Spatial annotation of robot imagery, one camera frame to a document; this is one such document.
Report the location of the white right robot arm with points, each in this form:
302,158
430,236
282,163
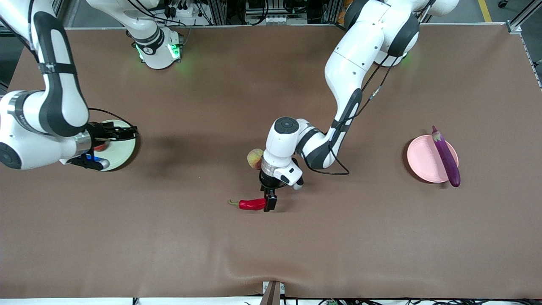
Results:
59,97

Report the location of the white power strip with plugs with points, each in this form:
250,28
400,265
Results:
186,12

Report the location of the pink round plate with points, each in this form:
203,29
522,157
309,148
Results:
425,159

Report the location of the yellow-pink peach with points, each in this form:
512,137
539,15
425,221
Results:
254,159

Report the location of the metal table edge bracket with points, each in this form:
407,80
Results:
273,294

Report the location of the small white power strip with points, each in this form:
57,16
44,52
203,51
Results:
277,19

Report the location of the orange snack bag pile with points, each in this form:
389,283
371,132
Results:
342,17

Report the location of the red pomegranate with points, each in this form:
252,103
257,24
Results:
100,147

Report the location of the long purple eggplant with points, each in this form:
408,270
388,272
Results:
446,159

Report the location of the light green round plate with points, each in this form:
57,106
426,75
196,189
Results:
123,154

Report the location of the red chili pepper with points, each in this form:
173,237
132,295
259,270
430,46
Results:
252,204

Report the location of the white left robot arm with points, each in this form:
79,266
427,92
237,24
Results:
351,63

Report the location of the brown table cloth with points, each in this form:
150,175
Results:
271,245

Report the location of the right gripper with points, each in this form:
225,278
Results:
100,131

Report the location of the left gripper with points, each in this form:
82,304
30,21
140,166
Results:
267,183

